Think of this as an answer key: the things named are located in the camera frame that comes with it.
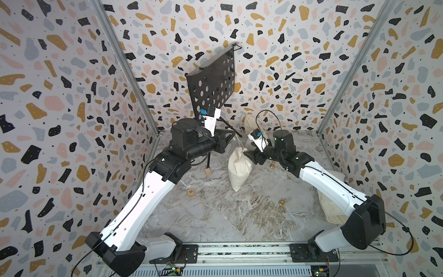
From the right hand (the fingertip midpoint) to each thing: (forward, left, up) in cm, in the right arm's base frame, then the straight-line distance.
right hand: (249, 147), depth 78 cm
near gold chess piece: (-14, -17, -26) cm, 34 cm away
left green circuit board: (-44, +32, -27) cm, 61 cm away
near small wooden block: (-11, +29, -24) cm, 39 cm away
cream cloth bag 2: (+34, -3, -17) cm, 38 cm away
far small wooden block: (+2, +22, -25) cm, 33 cm away
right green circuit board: (-42, -29, -29) cm, 59 cm away
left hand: (-8, +6, +18) cm, 21 cm away
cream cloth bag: (-1, +4, -14) cm, 15 cm away
